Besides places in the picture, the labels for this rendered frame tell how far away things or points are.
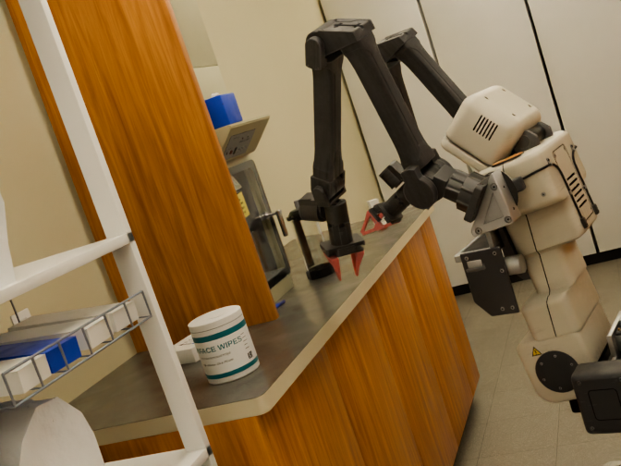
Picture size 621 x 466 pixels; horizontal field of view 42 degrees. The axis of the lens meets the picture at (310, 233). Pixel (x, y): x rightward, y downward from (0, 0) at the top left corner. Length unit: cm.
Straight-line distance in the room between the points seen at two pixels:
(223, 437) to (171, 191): 84
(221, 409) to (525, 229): 79
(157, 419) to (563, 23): 396
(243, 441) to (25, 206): 99
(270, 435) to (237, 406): 10
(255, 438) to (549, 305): 72
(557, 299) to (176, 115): 114
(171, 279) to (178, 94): 55
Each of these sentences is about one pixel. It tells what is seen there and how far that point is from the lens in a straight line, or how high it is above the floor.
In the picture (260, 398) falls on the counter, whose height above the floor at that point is 94.
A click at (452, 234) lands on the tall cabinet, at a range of 545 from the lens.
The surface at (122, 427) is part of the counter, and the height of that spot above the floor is 93.
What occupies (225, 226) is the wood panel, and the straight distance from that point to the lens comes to 231.
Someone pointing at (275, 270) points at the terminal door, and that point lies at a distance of 259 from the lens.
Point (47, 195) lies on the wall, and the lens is 247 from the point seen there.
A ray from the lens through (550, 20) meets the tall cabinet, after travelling 524.
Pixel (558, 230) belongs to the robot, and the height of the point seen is 104.
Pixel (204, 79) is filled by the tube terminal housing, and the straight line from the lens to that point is 256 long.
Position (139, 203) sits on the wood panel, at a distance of 242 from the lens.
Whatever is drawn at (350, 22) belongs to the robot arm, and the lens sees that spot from 174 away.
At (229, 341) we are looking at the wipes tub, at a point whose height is 103.
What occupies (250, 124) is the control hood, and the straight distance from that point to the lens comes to 249.
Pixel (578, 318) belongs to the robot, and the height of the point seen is 84.
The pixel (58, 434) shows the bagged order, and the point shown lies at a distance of 138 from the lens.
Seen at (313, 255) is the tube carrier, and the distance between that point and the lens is 269.
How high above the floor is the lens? 145
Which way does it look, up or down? 8 degrees down
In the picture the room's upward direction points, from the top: 19 degrees counter-clockwise
